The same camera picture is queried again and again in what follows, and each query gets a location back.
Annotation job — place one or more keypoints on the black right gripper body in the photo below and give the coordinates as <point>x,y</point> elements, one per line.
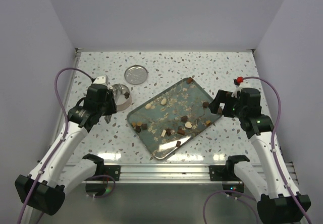
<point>239,110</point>

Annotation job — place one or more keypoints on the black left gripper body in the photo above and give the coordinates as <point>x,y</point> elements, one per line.
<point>108,107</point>

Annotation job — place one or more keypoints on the metal serving tongs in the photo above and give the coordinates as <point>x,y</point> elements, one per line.
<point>113,108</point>

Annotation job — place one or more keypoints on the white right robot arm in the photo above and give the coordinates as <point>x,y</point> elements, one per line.
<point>278,198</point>

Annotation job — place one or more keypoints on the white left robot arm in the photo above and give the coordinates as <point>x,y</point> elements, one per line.
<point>44,188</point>

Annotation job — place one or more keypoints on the dark heart chocolate right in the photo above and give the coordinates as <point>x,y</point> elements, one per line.
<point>205,104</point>

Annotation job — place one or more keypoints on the brown chocolate at tray corner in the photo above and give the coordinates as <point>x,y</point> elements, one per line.
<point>189,80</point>

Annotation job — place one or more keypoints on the dark square chocolate left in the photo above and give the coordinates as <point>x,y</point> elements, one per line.
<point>144,126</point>

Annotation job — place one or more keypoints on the dark cup chocolate lower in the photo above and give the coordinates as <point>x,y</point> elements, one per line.
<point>168,131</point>

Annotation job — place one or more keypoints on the round metal tin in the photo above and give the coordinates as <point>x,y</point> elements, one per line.
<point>122,96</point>

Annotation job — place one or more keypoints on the round metal tin lid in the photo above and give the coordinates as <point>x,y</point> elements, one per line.
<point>136,74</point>

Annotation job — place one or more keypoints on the blossom pattern teal tray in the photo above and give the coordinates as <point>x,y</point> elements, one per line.
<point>183,99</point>

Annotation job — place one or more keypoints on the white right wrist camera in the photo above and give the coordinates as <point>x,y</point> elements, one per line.
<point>240,83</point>

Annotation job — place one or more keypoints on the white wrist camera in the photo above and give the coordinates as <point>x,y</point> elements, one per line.
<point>240,83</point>
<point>103,80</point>

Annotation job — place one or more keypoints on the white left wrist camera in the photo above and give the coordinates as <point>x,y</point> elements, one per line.
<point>103,80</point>

